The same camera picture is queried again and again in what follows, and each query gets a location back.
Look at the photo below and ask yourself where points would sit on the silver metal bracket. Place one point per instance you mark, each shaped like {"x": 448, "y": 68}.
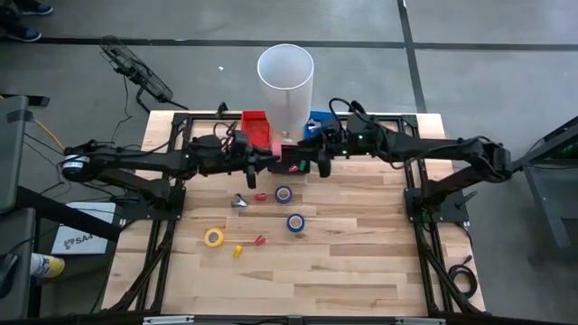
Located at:
{"x": 420, "y": 321}
{"x": 167, "y": 320}

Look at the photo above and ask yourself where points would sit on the black metal table frame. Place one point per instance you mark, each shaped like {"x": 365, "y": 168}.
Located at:
{"x": 203, "y": 117}

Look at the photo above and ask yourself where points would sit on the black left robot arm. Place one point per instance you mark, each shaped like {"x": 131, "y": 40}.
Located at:
{"x": 135, "y": 158}

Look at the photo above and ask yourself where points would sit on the purple tape roll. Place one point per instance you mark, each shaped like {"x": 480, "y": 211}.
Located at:
{"x": 276, "y": 195}

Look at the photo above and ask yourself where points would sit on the pink staple remover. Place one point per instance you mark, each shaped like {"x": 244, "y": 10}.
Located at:
{"x": 313, "y": 124}

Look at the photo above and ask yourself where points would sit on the white printed box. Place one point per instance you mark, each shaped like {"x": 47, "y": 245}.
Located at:
{"x": 81, "y": 239}

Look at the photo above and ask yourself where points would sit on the pink tape roll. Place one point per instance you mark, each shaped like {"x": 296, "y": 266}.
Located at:
{"x": 276, "y": 151}

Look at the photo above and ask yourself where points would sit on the person's blue shoe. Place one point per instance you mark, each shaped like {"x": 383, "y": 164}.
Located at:
{"x": 37, "y": 9}
{"x": 22, "y": 33}

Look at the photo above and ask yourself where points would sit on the grey metal side table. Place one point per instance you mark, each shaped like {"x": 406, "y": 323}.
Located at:
{"x": 546, "y": 207}
{"x": 13, "y": 153}

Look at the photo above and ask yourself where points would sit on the green mini stapler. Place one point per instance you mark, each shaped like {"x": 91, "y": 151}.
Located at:
{"x": 302, "y": 165}

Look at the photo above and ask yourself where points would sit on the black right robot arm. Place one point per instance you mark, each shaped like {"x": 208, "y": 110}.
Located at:
{"x": 429, "y": 146}

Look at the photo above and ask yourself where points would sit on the blue plastic basket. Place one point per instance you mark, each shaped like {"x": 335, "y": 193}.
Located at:
{"x": 316, "y": 117}

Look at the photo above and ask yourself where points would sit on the black plastic basket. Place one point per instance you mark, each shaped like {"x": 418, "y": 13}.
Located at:
{"x": 281, "y": 169}

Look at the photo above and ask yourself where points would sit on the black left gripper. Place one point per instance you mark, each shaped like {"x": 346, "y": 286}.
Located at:
{"x": 239, "y": 158}

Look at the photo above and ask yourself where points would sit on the red plastic basket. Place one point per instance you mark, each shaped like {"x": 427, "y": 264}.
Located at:
{"x": 257, "y": 131}

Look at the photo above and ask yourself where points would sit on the yellow tape roll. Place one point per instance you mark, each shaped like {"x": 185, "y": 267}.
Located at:
{"x": 206, "y": 238}

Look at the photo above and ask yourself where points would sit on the white cylindrical tube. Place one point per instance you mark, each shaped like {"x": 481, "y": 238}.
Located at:
{"x": 286, "y": 99}

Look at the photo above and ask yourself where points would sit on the yellow mini stapler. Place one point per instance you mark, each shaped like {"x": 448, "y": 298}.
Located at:
{"x": 237, "y": 252}

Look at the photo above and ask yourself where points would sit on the yellow white spray can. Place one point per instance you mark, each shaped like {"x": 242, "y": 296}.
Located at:
{"x": 47, "y": 266}

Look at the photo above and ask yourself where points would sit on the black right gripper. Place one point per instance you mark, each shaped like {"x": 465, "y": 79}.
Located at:
{"x": 357, "y": 135}

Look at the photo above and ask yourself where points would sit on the black table clamp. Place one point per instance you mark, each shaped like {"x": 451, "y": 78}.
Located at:
{"x": 357, "y": 106}
{"x": 221, "y": 109}

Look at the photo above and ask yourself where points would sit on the blue tape roll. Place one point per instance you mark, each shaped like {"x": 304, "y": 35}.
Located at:
{"x": 289, "y": 223}

